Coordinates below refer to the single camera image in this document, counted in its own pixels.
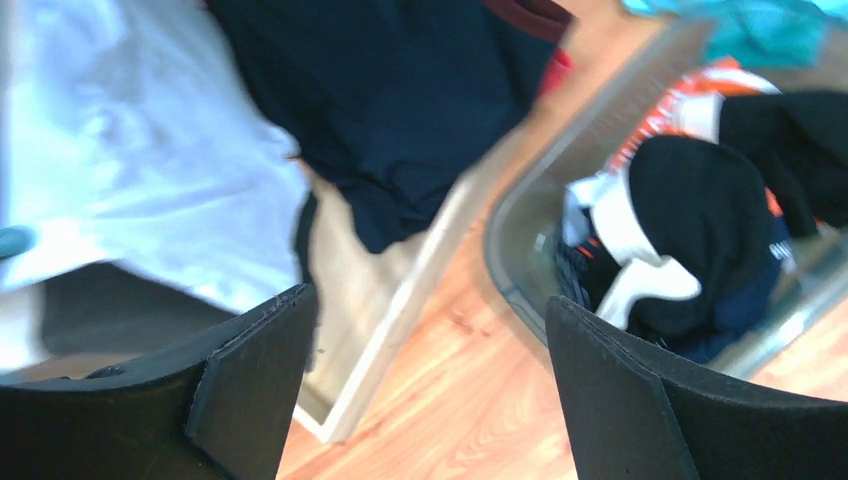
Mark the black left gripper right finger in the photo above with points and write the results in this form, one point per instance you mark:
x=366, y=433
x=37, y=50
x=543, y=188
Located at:
x=636, y=411

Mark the black underwear in basket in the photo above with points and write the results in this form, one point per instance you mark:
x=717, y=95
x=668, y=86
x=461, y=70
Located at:
x=798, y=142

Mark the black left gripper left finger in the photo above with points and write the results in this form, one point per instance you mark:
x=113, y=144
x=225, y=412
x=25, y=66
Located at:
x=216, y=405

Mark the dark navy tank top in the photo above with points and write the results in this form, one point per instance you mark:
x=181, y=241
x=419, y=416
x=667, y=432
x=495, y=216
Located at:
x=391, y=101

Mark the clear plastic basket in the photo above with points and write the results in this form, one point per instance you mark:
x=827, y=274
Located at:
x=519, y=236

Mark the black cream-band underwear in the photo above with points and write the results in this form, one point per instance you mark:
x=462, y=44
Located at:
x=685, y=219

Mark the navy orange boxer underwear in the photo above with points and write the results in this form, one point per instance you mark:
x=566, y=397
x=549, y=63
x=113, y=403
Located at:
x=584, y=276

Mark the white grey underwear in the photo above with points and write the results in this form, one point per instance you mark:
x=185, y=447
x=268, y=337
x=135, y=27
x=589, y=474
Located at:
x=128, y=139

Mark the grey-blue hanger on rack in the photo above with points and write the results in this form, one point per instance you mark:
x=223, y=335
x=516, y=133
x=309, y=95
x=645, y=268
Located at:
x=14, y=241

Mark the red garment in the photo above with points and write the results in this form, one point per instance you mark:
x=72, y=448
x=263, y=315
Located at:
x=558, y=68

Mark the teal cloth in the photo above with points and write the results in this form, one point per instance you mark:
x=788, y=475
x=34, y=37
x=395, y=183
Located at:
x=758, y=34

